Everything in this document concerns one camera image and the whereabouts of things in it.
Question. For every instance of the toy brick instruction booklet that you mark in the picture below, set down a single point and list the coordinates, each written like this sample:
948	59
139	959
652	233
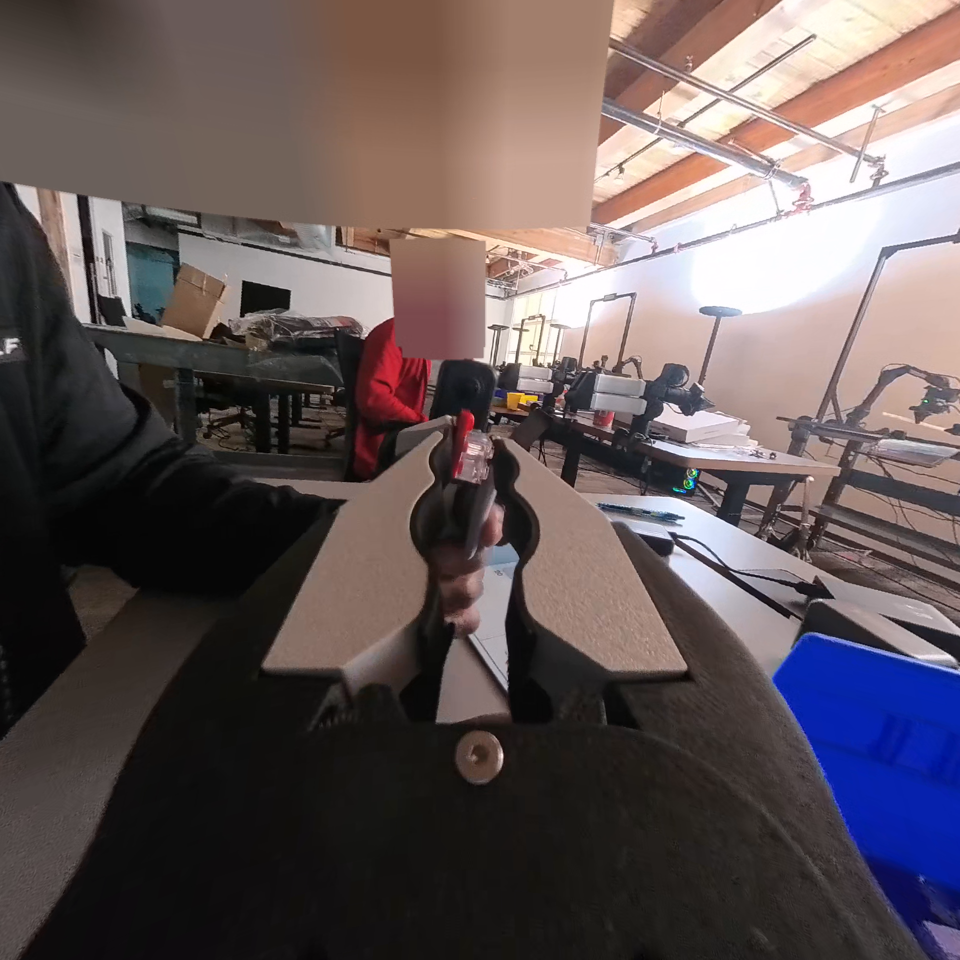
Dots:
491	622

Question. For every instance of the black office chair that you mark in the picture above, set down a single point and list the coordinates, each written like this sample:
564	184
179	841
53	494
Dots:
349	390

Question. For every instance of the clear toy brick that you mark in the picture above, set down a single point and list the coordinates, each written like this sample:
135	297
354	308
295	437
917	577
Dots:
478	461

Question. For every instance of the cardboard box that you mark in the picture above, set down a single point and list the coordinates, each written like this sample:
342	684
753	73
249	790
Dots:
195	300

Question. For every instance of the silver ceiling pipe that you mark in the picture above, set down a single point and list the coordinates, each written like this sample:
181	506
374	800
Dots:
697	146

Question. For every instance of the black box device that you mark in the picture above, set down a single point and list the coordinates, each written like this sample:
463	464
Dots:
652	538

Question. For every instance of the blue pen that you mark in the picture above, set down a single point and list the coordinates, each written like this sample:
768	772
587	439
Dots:
637	511

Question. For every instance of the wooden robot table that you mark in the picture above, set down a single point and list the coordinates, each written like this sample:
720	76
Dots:
750	457

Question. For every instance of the black power adapter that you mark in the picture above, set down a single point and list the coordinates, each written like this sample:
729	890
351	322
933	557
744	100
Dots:
900	600

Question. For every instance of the plastic wrapped black bags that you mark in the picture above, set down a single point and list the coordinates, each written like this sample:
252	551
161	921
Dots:
300	330

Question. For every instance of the black metal frame stand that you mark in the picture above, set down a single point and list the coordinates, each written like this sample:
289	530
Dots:
592	330

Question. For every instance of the black monitor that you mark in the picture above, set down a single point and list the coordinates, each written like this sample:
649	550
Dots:
265	298

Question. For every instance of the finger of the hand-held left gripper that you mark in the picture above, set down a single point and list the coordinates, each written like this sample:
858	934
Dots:
420	439

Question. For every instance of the person's left hand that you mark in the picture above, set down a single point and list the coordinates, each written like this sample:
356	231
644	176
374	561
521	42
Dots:
461	592

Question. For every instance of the black tabletop robot arm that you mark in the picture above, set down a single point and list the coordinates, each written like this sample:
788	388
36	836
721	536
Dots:
529	379
619	390

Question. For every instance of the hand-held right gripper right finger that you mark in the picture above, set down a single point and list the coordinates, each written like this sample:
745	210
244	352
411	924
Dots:
600	600

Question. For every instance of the white flat box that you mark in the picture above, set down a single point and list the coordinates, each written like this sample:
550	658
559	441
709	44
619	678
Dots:
705	427

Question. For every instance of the red container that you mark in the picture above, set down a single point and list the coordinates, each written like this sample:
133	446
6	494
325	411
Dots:
604	418

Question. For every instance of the person's left forearm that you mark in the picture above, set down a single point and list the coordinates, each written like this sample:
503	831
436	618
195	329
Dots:
187	510

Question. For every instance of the blue plastic bin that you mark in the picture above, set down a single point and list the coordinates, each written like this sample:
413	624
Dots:
885	750

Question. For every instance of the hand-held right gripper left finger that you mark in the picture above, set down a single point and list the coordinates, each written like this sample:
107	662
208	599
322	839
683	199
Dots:
352	592

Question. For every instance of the computer tower with lit fans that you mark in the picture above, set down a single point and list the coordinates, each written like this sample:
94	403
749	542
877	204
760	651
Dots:
688	480

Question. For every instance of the grey metal table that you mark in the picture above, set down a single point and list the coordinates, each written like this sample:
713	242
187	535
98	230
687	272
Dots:
225	364

